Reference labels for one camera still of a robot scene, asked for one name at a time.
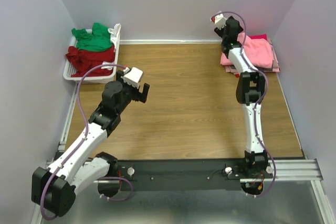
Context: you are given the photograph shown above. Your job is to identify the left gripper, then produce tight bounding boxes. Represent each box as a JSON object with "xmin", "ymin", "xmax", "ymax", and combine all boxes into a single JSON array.
[{"xmin": 117, "ymin": 70, "xmax": 150, "ymax": 115}]

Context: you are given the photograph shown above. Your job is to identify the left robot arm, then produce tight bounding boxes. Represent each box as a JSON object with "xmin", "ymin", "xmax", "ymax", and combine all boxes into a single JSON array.
[{"xmin": 31, "ymin": 67, "xmax": 150, "ymax": 220}]

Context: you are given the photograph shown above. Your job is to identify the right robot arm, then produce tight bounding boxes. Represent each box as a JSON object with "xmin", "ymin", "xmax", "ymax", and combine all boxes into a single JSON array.
[{"xmin": 211, "ymin": 13, "xmax": 268, "ymax": 178}]

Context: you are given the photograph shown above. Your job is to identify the folded magenta t shirt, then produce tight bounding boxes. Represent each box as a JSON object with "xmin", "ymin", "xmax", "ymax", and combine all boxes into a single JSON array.
[{"xmin": 250, "ymin": 34, "xmax": 268, "ymax": 40}]

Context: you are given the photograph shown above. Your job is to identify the folded light pink t shirt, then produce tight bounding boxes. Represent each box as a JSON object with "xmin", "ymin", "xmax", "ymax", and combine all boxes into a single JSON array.
[{"xmin": 224, "ymin": 38, "xmax": 280, "ymax": 76}]

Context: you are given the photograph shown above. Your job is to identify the white plastic basket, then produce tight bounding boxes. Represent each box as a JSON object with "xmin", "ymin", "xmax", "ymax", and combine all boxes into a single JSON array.
[{"xmin": 63, "ymin": 37, "xmax": 120, "ymax": 84}]

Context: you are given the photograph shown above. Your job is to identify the white garment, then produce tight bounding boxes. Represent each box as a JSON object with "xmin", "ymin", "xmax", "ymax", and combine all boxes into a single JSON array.
[{"xmin": 108, "ymin": 23, "xmax": 121, "ymax": 45}]

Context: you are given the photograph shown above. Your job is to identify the green t shirt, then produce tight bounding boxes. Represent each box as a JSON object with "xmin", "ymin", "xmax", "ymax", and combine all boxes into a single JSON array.
[{"xmin": 71, "ymin": 23, "xmax": 113, "ymax": 52}]

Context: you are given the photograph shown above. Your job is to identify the dark red t shirt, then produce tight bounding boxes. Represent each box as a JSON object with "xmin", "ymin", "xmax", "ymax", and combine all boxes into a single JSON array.
[{"xmin": 66, "ymin": 46, "xmax": 116, "ymax": 77}]

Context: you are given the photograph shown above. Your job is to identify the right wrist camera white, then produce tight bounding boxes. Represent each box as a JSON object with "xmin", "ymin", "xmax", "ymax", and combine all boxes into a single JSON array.
[{"xmin": 211, "ymin": 12, "xmax": 227, "ymax": 29}]

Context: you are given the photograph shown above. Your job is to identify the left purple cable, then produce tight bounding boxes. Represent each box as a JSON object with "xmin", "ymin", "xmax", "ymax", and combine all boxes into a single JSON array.
[{"xmin": 40, "ymin": 63, "xmax": 129, "ymax": 221}]

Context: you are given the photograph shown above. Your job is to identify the aluminium frame rail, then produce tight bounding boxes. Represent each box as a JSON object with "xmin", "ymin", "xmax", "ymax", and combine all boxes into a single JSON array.
[{"xmin": 31, "ymin": 87, "xmax": 336, "ymax": 224}]

